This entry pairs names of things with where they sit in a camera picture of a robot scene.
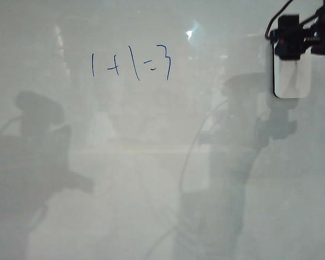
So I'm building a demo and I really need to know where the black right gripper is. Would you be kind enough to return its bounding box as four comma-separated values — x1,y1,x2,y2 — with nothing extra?
269,15,323,61

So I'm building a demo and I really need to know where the white rounded whiteboard eraser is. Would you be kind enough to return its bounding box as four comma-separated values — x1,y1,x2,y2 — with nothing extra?
272,40,312,99

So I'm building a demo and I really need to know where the blue marker writing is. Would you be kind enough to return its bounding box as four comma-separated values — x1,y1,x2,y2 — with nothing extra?
90,44,172,82

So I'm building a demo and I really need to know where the white glossy black-framed whiteboard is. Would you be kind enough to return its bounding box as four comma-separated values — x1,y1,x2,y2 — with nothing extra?
0,0,325,260

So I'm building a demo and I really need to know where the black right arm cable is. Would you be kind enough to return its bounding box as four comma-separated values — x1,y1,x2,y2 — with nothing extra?
264,0,295,41

